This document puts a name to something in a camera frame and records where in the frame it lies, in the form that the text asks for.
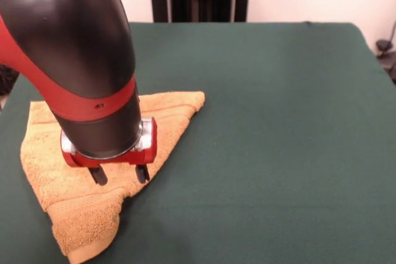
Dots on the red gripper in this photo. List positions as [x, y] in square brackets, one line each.
[148, 155]

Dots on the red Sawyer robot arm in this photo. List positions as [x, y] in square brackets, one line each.
[68, 44]

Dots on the dark green table cloth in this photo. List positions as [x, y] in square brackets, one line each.
[278, 121]

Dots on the tan towel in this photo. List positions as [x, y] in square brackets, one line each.
[173, 115]

